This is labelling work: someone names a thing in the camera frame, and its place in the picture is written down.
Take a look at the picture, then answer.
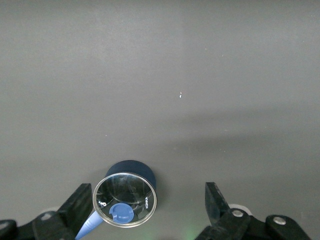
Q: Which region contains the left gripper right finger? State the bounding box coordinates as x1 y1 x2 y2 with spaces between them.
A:
194 181 311 240

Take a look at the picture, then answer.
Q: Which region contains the glass lid with blue knob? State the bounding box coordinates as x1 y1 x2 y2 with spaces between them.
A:
92 172 158 229

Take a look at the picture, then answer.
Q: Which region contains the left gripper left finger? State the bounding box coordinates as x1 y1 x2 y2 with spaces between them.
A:
0 183 94 240

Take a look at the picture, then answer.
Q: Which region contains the dark blue saucepan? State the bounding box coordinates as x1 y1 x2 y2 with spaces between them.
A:
74 159 158 240

